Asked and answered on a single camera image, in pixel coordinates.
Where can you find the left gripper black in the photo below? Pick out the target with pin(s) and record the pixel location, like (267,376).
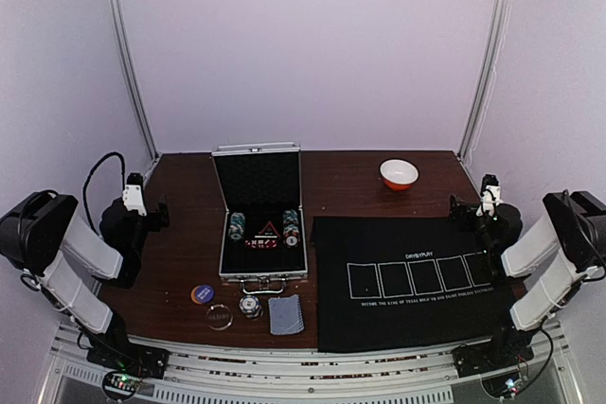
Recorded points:
(163,220)

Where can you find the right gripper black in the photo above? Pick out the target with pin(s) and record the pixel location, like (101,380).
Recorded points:
(460,210)

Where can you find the purple small blind button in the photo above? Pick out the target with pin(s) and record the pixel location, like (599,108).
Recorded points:
(204,294)

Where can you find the clear acrylic dealer button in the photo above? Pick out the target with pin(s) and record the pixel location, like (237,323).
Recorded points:
(219,317)

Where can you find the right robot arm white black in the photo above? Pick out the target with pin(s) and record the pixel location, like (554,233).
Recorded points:
(563,250)

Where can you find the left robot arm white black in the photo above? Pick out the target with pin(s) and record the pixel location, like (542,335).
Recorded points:
(53,247)

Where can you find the left chip stack in case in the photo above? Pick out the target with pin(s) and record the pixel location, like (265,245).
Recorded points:
(236,227)

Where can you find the chip stack in case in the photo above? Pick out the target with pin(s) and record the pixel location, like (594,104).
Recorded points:
(236,227)
(291,228)

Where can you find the orange white bowl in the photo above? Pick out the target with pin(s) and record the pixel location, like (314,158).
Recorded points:
(398,175)

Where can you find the red dice row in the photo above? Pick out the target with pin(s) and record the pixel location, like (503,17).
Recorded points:
(261,244)

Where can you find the black poker mat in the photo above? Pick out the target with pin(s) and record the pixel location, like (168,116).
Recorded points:
(387,283)

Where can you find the aluminium poker case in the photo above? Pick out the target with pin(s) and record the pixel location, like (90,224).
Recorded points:
(262,181)

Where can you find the black triangular all-in button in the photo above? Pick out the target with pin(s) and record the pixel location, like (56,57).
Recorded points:
(268,231)

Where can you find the right chip stack in case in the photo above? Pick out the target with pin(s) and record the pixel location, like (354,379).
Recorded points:
(291,228)

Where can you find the blue playing card deck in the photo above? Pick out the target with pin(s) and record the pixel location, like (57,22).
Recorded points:
(285,316)

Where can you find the left round circuit board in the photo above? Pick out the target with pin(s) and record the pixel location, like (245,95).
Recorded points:
(119,386)

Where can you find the round circuit board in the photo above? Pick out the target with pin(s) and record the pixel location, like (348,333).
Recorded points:
(505,386)
(119,386)

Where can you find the right round circuit board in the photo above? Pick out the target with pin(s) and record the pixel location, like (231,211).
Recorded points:
(505,386)

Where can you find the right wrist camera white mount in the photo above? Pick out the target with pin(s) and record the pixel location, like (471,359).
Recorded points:
(490,196)

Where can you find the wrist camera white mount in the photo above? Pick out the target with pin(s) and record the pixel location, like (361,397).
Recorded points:
(490,196)
(133,196)

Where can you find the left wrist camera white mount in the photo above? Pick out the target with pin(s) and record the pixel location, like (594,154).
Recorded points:
(133,196)

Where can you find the front aluminium rail base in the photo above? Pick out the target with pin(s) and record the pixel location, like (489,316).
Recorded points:
(217,374)

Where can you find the right aluminium frame post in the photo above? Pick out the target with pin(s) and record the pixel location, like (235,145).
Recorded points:
(487,75)

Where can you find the aluminium frame post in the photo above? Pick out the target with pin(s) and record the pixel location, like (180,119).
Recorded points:
(487,75)
(128,71)

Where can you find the left aluminium frame post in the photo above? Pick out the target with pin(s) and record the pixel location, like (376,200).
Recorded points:
(128,71)

